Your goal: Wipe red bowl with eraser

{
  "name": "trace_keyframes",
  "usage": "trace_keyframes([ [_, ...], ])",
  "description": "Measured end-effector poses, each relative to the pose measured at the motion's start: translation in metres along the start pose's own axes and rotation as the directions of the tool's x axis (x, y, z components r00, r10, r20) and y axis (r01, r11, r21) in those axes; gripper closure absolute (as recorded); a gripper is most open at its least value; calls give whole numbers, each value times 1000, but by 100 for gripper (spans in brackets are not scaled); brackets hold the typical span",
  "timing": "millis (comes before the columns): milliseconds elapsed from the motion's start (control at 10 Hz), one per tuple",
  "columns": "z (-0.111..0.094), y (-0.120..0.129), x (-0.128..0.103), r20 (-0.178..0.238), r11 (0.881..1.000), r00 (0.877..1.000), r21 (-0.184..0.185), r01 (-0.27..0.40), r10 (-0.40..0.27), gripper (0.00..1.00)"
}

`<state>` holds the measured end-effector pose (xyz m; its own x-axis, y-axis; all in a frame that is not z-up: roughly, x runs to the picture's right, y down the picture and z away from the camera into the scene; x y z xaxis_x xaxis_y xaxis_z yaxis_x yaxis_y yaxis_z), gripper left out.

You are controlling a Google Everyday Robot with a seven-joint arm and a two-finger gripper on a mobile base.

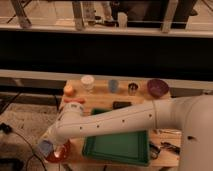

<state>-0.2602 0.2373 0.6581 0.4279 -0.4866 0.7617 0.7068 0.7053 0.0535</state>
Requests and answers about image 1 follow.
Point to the black rectangular object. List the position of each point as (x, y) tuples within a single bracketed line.
[(118, 105)]

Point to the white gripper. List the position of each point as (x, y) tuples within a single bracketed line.
[(52, 136)]

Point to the green plastic tray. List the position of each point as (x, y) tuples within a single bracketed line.
[(128, 148)]

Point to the light blue cup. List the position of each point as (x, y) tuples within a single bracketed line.
[(113, 85)]

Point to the white plastic cup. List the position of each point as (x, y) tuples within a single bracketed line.
[(88, 82)]

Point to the purple bowl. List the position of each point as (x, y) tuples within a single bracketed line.
[(157, 88)]

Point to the orange round object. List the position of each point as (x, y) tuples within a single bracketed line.
[(68, 90)]

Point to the red elongated toy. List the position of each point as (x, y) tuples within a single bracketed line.
[(79, 100)]

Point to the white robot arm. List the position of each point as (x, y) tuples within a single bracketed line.
[(193, 116)]

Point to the red bowl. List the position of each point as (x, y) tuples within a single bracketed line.
[(60, 154)]

